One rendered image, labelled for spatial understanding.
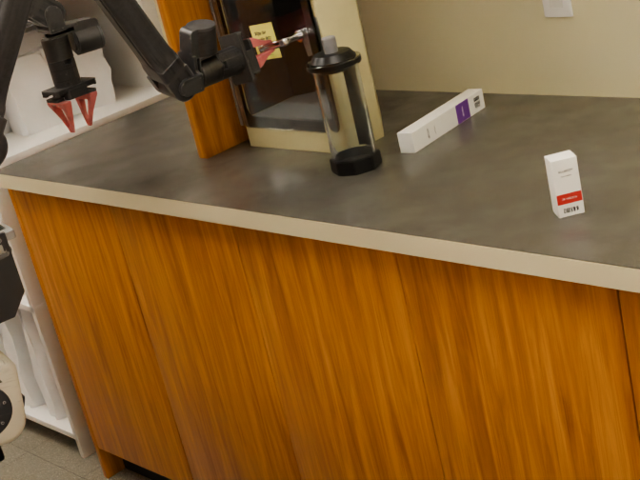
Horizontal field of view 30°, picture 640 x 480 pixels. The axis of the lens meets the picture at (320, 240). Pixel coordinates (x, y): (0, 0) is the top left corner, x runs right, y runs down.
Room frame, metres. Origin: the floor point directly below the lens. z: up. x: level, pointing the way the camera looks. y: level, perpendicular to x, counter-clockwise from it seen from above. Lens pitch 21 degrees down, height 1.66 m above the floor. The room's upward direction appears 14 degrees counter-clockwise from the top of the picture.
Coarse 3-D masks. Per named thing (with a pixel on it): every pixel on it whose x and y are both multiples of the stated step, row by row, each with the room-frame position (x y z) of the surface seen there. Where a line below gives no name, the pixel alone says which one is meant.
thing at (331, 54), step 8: (328, 40) 2.27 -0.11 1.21; (328, 48) 2.27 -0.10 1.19; (336, 48) 2.28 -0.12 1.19; (344, 48) 2.30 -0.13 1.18; (312, 56) 2.29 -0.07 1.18; (320, 56) 2.27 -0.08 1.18; (328, 56) 2.25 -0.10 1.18; (336, 56) 2.25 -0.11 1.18; (344, 56) 2.25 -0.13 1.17; (352, 56) 2.26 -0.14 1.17; (312, 64) 2.27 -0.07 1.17; (320, 64) 2.25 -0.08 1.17; (328, 64) 2.24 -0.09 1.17
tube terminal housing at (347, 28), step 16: (320, 0) 2.40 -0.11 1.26; (336, 0) 2.42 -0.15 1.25; (352, 0) 2.45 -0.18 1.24; (320, 16) 2.39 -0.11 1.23; (336, 16) 2.42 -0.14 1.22; (352, 16) 2.45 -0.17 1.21; (320, 32) 2.39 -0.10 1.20; (336, 32) 2.41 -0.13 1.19; (352, 32) 2.44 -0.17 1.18; (352, 48) 2.43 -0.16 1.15; (368, 64) 2.45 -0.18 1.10; (368, 80) 2.45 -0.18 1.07; (368, 96) 2.44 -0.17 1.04; (256, 144) 2.61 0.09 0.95; (272, 144) 2.57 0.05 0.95; (288, 144) 2.53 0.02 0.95; (304, 144) 2.49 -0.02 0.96; (320, 144) 2.45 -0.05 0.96
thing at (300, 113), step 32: (224, 0) 2.58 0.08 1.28; (256, 0) 2.50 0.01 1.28; (288, 0) 2.43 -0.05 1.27; (288, 32) 2.44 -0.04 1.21; (288, 64) 2.46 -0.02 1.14; (256, 96) 2.56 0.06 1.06; (288, 96) 2.48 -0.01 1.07; (256, 128) 2.59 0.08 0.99; (288, 128) 2.50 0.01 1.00; (320, 128) 2.42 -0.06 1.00
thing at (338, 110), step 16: (336, 64) 2.23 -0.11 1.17; (320, 80) 2.26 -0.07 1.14; (336, 80) 2.24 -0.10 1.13; (352, 80) 2.25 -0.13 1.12; (320, 96) 2.27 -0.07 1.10; (336, 96) 2.24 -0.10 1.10; (352, 96) 2.25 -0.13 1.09; (336, 112) 2.25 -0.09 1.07; (352, 112) 2.24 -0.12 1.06; (368, 112) 2.27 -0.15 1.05; (336, 128) 2.25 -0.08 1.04; (352, 128) 2.24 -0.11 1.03; (368, 128) 2.26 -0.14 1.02; (336, 144) 2.25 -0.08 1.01; (352, 144) 2.24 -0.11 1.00; (368, 144) 2.25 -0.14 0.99; (336, 160) 2.26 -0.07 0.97; (352, 160) 2.24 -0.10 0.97
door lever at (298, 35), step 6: (300, 30) 2.41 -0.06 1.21; (294, 36) 2.40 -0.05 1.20; (300, 36) 2.41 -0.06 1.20; (270, 42) 2.42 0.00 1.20; (276, 42) 2.40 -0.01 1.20; (282, 42) 2.38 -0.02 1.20; (288, 42) 2.39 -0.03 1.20; (300, 42) 2.42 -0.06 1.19; (258, 48) 2.45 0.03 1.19; (264, 48) 2.43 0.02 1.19; (270, 48) 2.42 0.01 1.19; (276, 48) 2.40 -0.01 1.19
